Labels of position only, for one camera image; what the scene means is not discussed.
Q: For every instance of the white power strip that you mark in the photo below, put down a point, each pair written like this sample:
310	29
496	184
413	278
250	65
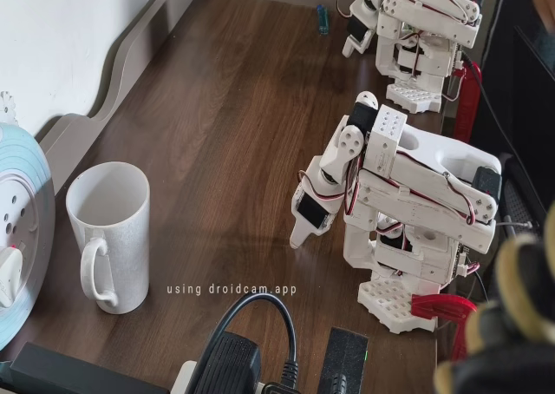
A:
184	374

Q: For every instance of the white ceramic mug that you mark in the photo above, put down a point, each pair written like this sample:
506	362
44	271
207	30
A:
112	238

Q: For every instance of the red clamp with wide jaws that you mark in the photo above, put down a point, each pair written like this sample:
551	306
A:
442	307

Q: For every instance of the black power adapter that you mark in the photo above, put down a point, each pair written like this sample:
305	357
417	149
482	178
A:
230	363

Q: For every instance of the black flat bar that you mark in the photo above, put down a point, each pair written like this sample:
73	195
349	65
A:
65	374

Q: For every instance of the grey wavy furniture edge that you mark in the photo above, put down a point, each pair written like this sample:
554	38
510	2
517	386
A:
130	51

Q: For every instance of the white robot arm with slotted wrist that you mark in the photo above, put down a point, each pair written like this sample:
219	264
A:
433	181

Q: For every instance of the black and yellow gloved object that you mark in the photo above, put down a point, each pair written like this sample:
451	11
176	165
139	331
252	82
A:
516	281

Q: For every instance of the black flat panel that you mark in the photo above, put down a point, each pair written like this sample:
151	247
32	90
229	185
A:
535	107

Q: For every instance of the white handle black servo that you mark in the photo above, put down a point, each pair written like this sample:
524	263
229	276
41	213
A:
356	42

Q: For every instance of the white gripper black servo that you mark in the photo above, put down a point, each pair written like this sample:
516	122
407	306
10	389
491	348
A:
310	209

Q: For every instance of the black box with green light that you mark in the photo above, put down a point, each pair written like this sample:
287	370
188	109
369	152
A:
344	359

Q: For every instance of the black mesh chair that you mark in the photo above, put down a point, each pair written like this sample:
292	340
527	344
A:
518	203

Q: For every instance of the blue lighter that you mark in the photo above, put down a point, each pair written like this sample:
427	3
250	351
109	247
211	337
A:
322	18

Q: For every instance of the red clamp standing upright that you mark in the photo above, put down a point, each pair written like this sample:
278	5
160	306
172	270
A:
468	103

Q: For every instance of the white flower decoration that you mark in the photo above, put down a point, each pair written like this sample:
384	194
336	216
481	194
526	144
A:
6	105

